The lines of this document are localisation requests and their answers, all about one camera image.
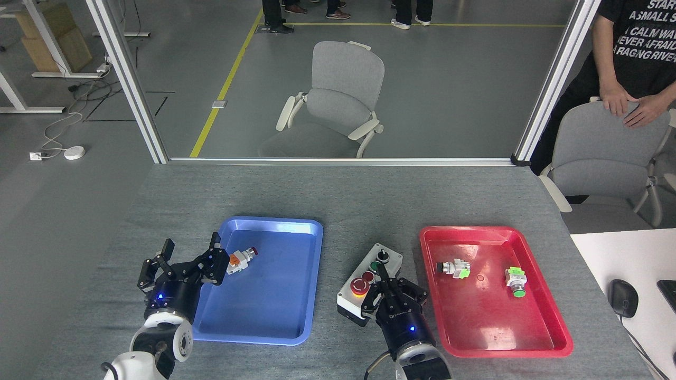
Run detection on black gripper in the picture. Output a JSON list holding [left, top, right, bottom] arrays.
[[362, 262, 436, 362], [137, 232, 229, 325]]

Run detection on grey four-button control box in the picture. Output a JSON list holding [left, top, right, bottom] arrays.
[[336, 243, 403, 328]]

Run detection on large cardboard box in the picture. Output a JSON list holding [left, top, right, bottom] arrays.
[[21, 26, 93, 73]]

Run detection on small cardboard box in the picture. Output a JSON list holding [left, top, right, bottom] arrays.
[[15, 3, 76, 40]]

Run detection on person's right hand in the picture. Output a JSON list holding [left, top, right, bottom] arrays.
[[599, 84, 637, 118]]

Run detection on person's left hand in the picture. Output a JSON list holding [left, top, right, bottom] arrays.
[[622, 94, 671, 130]]

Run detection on blue plastic tray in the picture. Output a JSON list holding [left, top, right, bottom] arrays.
[[191, 215, 324, 346]]

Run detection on red plastic tray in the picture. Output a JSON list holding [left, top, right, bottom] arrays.
[[419, 226, 574, 358]]

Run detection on grey office chair white arms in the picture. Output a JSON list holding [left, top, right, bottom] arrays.
[[538, 96, 676, 229], [257, 41, 385, 158]]

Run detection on black computer mouse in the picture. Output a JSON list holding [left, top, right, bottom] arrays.
[[607, 279, 639, 318]]

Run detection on white side table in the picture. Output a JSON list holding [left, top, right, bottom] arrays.
[[570, 228, 676, 380]]

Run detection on person with black shoes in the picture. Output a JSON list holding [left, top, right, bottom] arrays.
[[262, 0, 295, 34]]

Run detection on black keyboard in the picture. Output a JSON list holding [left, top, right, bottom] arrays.
[[656, 280, 676, 312]]

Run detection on person with white shoes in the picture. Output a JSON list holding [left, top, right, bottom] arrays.
[[390, 0, 435, 30]]

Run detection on person with brown shoes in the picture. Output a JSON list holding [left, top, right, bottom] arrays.
[[325, 0, 351, 20]]

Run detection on person in printed shirt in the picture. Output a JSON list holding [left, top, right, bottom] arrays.
[[530, 0, 676, 176]]

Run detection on orange white red-head switch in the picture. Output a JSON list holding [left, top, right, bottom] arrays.
[[226, 246, 259, 275]]

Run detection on black-head switch green block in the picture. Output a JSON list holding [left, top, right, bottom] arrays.
[[436, 259, 471, 279]]

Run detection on green-head push button switch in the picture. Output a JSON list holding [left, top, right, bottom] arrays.
[[504, 267, 528, 298]]

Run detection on silver aluminium rail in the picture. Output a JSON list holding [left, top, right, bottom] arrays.
[[168, 157, 515, 167]]

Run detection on white floor cable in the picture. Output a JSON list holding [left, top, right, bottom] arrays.
[[41, 69, 111, 159]]

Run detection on silver aluminium post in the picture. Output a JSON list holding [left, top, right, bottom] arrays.
[[84, 0, 170, 164], [510, 0, 603, 167]]

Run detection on black floor cables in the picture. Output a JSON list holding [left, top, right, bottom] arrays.
[[68, 79, 114, 105]]

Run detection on black mouse cable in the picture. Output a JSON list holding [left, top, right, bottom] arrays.
[[621, 316, 672, 380]]

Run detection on white desk frame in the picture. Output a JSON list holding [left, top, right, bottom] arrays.
[[0, 0, 151, 114]]

